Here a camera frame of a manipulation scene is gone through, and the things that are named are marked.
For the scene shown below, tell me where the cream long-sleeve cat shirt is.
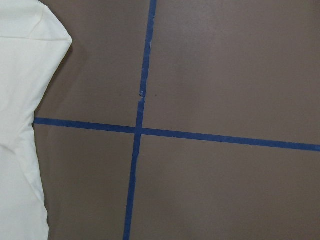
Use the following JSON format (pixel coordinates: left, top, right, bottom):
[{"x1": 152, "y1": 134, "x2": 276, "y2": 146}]
[{"x1": 0, "y1": 0, "x2": 73, "y2": 240}]

